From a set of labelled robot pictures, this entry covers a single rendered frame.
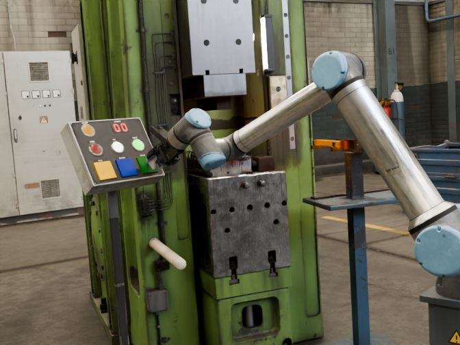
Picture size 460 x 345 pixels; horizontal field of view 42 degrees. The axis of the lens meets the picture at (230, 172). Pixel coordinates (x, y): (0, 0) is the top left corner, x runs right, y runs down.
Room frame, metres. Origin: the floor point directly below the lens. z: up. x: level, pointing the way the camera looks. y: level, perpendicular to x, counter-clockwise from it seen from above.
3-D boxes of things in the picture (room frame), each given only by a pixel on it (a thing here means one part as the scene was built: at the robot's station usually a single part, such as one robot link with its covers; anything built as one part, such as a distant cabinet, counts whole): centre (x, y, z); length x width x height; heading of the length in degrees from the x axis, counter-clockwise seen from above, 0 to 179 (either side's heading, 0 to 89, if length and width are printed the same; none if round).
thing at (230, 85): (2.88, 0.07, 1.32); 0.42 x 0.20 x 0.10; 20
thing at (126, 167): (2.32, 0.40, 1.01); 0.07 x 0.05 x 0.07; 135
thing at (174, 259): (2.48, 0.29, 0.62); 0.44 x 0.05 x 0.05; 20
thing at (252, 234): (2.91, 0.02, 0.69); 0.56 x 0.38 x 0.45; 20
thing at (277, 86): (2.91, -0.26, 1.27); 0.09 x 0.02 x 0.17; 110
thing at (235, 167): (2.88, 0.07, 0.96); 0.42 x 0.20 x 0.09; 20
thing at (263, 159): (2.80, -0.15, 0.95); 0.12 x 0.08 x 0.06; 20
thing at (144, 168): (2.39, 0.33, 1.01); 0.07 x 0.05 x 0.07; 135
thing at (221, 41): (2.89, 0.03, 1.56); 0.42 x 0.39 x 0.40; 20
